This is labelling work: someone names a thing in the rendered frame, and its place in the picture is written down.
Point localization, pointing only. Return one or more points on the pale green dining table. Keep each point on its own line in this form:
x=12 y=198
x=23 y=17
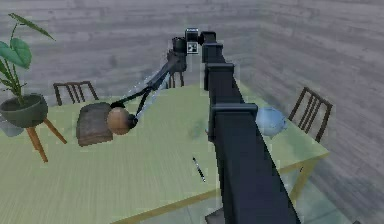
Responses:
x=110 y=166

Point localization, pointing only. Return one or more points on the black pen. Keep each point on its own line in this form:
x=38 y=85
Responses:
x=198 y=169

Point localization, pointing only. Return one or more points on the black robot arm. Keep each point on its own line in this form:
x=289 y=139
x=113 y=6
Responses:
x=243 y=156

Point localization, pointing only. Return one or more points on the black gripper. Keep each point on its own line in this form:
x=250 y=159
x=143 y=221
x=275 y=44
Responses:
x=177 y=56

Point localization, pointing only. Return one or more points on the dark wooden chair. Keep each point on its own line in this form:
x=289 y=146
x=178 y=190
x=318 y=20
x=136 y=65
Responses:
x=75 y=92
x=311 y=113
x=176 y=80

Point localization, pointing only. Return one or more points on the green house plant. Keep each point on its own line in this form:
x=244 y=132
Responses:
x=15 y=56

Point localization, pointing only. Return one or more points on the dark green plant pot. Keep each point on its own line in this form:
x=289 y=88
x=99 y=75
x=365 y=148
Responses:
x=24 y=111

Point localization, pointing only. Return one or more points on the orange wooden pot stand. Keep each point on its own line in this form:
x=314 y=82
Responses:
x=41 y=136

